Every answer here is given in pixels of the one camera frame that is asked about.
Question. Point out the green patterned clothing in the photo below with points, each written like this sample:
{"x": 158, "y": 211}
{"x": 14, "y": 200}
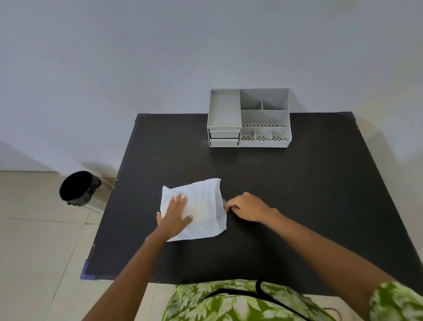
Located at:
{"x": 198, "y": 304}

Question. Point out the grey desk organizer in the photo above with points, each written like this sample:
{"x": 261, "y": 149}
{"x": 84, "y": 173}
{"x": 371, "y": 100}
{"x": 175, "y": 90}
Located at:
{"x": 224, "y": 109}

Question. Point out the person's right hand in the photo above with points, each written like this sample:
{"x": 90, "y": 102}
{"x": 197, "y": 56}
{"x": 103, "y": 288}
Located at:
{"x": 252, "y": 208}

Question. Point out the person's right forearm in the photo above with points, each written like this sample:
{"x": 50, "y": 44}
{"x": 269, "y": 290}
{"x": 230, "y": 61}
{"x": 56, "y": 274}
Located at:
{"x": 330, "y": 261}

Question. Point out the trash bin with black liner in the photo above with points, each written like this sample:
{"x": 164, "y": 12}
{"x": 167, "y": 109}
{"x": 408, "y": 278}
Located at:
{"x": 76, "y": 187}

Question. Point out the person's left hand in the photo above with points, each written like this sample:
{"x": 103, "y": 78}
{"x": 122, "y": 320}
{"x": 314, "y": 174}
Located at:
{"x": 173, "y": 218}

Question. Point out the white paper packet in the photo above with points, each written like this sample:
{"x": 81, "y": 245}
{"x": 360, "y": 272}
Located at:
{"x": 205, "y": 205}

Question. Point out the blue table corner guard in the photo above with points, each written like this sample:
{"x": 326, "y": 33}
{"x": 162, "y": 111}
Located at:
{"x": 141, "y": 115}
{"x": 86, "y": 272}

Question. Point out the person's left forearm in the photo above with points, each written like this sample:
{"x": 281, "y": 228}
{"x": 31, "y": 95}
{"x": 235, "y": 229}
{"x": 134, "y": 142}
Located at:
{"x": 129, "y": 281}

